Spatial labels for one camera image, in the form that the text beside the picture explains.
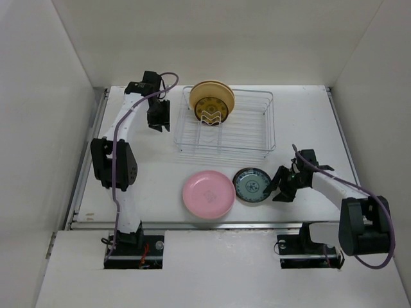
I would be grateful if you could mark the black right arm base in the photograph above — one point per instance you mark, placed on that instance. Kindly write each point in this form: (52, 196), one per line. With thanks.
(297, 253)

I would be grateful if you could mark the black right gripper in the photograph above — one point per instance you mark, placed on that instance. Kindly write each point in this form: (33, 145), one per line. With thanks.
(286, 195)

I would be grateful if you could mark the white foam front board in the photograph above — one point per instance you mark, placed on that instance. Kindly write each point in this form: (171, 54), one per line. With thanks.
(209, 269)

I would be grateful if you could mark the yellow plate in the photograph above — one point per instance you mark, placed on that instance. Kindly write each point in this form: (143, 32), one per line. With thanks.
(214, 89)

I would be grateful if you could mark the white wire dish rack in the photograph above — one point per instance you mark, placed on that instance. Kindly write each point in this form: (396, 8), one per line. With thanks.
(248, 132)

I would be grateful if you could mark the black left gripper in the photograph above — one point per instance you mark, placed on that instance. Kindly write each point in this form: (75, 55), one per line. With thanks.
(156, 124)

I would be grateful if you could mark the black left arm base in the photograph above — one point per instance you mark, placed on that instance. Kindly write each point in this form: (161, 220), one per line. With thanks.
(147, 253)

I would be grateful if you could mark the pink plastic plate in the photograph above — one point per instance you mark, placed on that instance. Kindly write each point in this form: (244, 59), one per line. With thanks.
(208, 194)

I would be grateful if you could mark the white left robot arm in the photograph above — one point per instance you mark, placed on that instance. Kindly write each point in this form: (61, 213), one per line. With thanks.
(113, 161)

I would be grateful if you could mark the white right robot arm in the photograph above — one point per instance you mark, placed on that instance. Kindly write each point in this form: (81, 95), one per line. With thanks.
(364, 225)

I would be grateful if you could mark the blue patterned small plate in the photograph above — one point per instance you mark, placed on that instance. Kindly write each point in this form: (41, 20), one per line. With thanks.
(250, 184)

